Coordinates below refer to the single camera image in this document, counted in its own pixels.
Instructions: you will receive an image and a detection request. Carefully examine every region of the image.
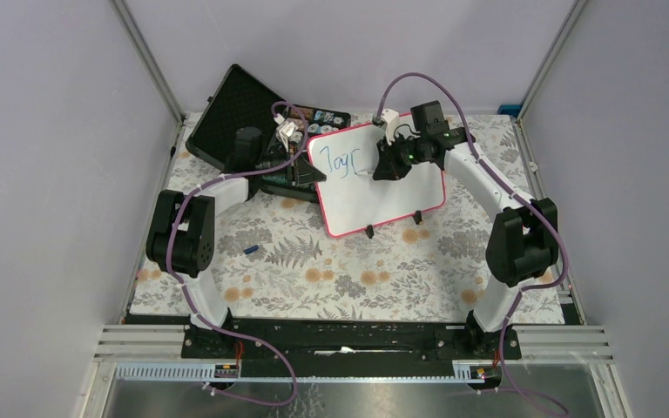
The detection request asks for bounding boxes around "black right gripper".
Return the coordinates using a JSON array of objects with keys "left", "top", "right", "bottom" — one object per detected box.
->
[{"left": 374, "top": 132, "right": 427, "bottom": 182}]

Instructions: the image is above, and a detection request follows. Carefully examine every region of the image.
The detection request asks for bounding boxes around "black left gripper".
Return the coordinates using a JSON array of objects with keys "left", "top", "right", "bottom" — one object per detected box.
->
[{"left": 254, "top": 142, "right": 325, "bottom": 185}]

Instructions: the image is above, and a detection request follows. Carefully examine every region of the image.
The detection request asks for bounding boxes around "pink framed whiteboard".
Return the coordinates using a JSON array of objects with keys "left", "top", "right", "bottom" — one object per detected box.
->
[{"left": 305, "top": 112, "right": 448, "bottom": 240}]

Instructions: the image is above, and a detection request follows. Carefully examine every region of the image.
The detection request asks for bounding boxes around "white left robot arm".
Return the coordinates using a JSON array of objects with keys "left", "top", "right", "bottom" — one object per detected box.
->
[{"left": 145, "top": 123, "right": 311, "bottom": 358}]

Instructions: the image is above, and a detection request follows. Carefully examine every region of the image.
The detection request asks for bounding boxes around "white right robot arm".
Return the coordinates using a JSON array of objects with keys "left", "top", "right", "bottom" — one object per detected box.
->
[{"left": 372, "top": 101, "right": 559, "bottom": 359}]

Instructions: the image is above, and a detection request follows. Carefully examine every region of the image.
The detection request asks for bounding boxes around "black whiteboard foot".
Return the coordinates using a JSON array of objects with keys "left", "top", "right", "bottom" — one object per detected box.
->
[
  {"left": 365, "top": 225, "right": 375, "bottom": 239},
  {"left": 412, "top": 211, "right": 422, "bottom": 225}
]

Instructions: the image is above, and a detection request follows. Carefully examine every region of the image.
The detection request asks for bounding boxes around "floral tablecloth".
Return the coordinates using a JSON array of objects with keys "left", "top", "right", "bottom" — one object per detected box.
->
[{"left": 129, "top": 112, "right": 566, "bottom": 324}]

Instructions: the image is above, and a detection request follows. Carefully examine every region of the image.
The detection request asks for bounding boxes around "black poker chip case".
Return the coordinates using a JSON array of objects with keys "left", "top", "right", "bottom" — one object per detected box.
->
[{"left": 186, "top": 64, "right": 353, "bottom": 203}]

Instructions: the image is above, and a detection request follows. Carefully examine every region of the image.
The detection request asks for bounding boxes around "blue clamp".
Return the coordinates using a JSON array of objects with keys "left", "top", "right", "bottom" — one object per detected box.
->
[{"left": 497, "top": 104, "right": 523, "bottom": 118}]

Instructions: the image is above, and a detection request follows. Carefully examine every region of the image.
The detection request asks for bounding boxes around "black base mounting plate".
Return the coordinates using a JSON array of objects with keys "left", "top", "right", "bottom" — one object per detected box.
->
[{"left": 181, "top": 317, "right": 522, "bottom": 379}]

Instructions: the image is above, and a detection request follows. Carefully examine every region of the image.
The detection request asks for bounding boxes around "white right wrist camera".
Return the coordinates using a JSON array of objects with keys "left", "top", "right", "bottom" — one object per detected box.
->
[{"left": 372, "top": 109, "right": 400, "bottom": 145}]

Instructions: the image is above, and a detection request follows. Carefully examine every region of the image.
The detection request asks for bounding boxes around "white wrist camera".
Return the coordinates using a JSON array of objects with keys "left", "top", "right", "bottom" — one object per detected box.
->
[
  {"left": 372, "top": 109, "right": 400, "bottom": 145},
  {"left": 274, "top": 114, "right": 304, "bottom": 153}
]

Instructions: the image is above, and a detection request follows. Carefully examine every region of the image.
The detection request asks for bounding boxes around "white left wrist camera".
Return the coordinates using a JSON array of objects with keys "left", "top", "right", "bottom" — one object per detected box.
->
[{"left": 274, "top": 114, "right": 304, "bottom": 153}]

